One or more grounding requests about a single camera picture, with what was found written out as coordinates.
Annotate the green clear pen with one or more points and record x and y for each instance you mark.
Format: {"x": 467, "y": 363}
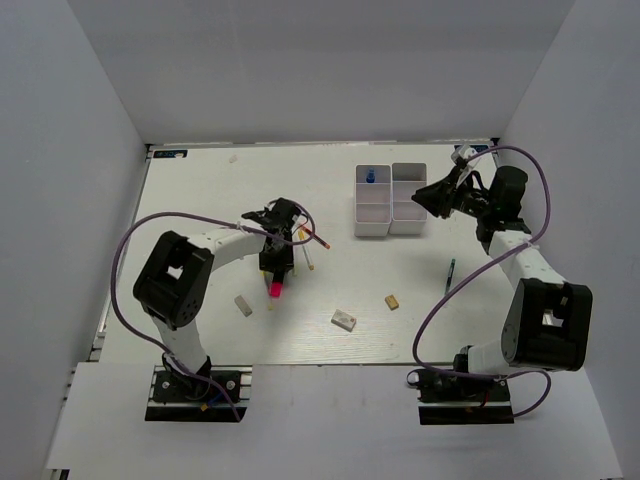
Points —
{"x": 450, "y": 275}

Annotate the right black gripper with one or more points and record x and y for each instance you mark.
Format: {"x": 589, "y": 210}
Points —
{"x": 441, "y": 198}

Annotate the red orange pen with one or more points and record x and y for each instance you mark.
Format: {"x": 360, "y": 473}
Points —
{"x": 302, "y": 225}

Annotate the grey white eraser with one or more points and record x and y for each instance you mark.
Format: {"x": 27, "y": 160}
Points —
{"x": 243, "y": 306}

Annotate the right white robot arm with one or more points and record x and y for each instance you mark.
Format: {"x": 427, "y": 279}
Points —
{"x": 548, "y": 321}

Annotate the left white divided container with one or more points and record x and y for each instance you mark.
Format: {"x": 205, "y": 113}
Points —
{"x": 372, "y": 202}

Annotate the right white divided container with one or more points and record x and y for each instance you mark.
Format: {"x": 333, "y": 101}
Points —
{"x": 407, "y": 217}

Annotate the yellow eraser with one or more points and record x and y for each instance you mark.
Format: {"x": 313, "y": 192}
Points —
{"x": 392, "y": 302}

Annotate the white staples box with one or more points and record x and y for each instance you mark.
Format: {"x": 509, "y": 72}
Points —
{"x": 344, "y": 320}

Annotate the pink black highlighter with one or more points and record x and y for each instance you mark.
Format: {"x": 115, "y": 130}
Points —
{"x": 276, "y": 285}

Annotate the blue cap glue bottle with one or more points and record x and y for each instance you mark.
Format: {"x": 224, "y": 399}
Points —
{"x": 371, "y": 176}

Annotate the orange cap white marker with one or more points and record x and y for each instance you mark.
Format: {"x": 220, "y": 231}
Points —
{"x": 305, "y": 250}

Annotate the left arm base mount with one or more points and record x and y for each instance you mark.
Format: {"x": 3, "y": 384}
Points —
{"x": 170, "y": 401}

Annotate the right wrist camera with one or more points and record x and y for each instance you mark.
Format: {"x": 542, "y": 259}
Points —
{"x": 464, "y": 156}

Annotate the white divided container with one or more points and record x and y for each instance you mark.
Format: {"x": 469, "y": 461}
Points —
{"x": 407, "y": 217}
{"x": 372, "y": 202}

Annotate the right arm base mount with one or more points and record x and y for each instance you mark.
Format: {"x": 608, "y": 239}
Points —
{"x": 455, "y": 401}

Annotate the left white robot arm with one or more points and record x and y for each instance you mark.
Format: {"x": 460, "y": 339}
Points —
{"x": 174, "y": 280}

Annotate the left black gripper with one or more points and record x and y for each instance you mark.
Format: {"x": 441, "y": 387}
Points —
{"x": 285, "y": 261}

